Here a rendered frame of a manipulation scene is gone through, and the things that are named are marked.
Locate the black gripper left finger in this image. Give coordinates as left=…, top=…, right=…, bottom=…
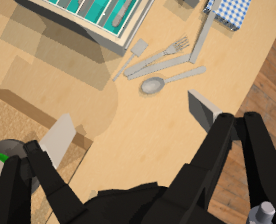
left=0, top=113, right=100, bottom=224

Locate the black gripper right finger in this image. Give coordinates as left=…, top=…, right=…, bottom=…
left=141, top=89, right=276, bottom=224

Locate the blue and white checkered towel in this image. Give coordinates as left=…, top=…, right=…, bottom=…
left=203, top=0, right=251, bottom=31

